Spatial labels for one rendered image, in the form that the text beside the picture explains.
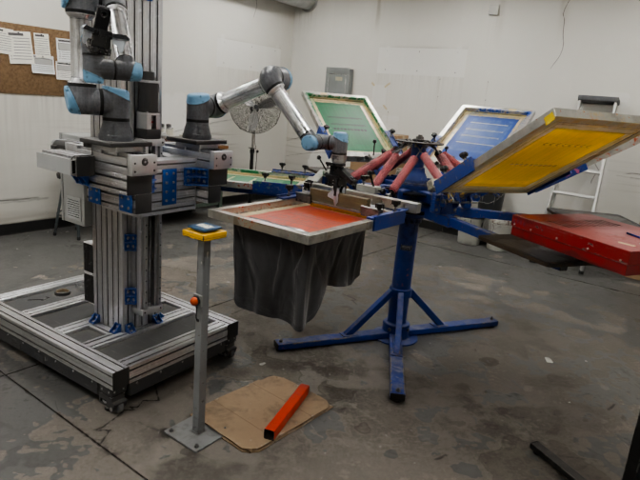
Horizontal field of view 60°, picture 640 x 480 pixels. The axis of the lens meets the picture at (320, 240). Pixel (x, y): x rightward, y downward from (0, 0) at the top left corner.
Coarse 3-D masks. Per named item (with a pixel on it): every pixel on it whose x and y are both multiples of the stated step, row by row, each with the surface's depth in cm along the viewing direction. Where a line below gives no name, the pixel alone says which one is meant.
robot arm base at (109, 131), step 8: (104, 120) 242; (112, 120) 241; (120, 120) 242; (128, 120) 245; (104, 128) 242; (112, 128) 241; (120, 128) 242; (128, 128) 245; (104, 136) 241; (112, 136) 241; (120, 136) 242; (128, 136) 245
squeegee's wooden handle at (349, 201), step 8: (312, 192) 287; (320, 192) 284; (328, 192) 282; (312, 200) 288; (320, 200) 285; (328, 200) 282; (344, 200) 276; (352, 200) 273; (360, 200) 270; (368, 200) 268; (352, 208) 274; (360, 208) 271
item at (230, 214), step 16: (224, 208) 254; (240, 208) 261; (256, 208) 270; (272, 208) 280; (240, 224) 238; (256, 224) 232; (272, 224) 231; (352, 224) 243; (368, 224) 251; (304, 240) 218; (320, 240) 223
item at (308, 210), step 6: (276, 210) 274; (282, 210) 275; (288, 210) 277; (294, 210) 278; (300, 210) 279; (306, 210) 280; (312, 210) 282; (318, 210) 283; (324, 210) 284; (330, 210) 286; (252, 216) 257; (258, 216) 258; (318, 216) 269
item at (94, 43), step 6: (102, 30) 192; (96, 36) 192; (102, 36) 193; (108, 36) 193; (90, 42) 194; (96, 42) 192; (102, 42) 193; (108, 42) 194; (90, 48) 192; (96, 48) 192; (102, 48) 197; (108, 48) 194; (102, 54) 198; (108, 54) 198
